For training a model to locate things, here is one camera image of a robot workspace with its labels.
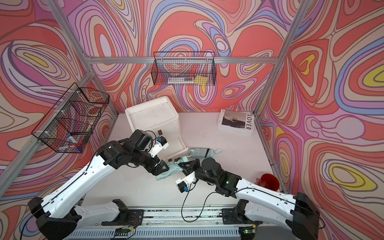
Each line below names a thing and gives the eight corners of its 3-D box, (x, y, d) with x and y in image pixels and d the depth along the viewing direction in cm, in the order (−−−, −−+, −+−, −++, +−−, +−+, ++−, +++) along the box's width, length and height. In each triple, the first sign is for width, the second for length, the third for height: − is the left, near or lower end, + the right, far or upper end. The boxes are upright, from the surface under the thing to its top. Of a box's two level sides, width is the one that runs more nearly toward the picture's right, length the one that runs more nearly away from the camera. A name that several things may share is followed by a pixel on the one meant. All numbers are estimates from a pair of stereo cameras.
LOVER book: (217, 129, 111) (217, 125, 108) (219, 111, 124) (220, 107, 120) (253, 135, 108) (255, 131, 104) (252, 116, 120) (253, 112, 117)
